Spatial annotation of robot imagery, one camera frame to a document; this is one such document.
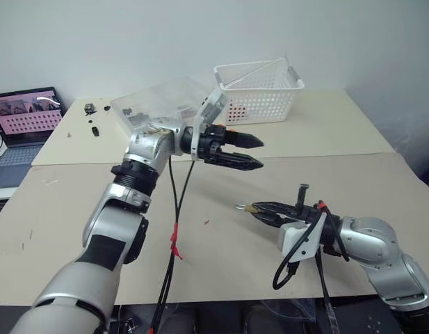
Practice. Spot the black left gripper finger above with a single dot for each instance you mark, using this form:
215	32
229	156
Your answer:
243	140
240	161

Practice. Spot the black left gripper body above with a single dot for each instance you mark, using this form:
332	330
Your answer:
212	141

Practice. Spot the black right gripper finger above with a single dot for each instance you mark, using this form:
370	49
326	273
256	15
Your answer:
271	219
275	206

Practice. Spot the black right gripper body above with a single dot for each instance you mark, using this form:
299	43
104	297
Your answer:
302	214

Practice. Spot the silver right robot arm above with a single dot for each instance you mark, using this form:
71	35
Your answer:
374	243

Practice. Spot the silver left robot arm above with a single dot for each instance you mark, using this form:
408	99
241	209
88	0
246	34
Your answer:
103	222

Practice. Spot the black upright peg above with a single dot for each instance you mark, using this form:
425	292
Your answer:
301	196

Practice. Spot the white perforated plastic basket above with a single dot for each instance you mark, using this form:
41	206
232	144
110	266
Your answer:
263	101

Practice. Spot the clear plastic storage box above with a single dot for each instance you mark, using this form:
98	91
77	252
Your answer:
158	101

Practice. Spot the red tape strip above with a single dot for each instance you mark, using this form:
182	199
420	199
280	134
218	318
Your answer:
174	243

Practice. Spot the small black oblong part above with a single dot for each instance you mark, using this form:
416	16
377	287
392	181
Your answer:
95	131

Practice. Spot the small black boxy part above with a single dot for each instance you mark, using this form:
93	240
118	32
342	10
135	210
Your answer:
89	108

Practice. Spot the blue fabric curtain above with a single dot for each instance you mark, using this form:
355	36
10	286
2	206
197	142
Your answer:
417	139

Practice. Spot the open laptop computer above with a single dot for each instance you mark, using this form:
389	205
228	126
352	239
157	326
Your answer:
23	132

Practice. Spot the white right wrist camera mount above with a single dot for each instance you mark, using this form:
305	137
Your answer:
297	243

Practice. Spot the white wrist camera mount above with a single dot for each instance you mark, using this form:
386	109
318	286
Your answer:
297	243
210	106

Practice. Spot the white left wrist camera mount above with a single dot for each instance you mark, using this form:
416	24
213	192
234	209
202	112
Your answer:
210	106

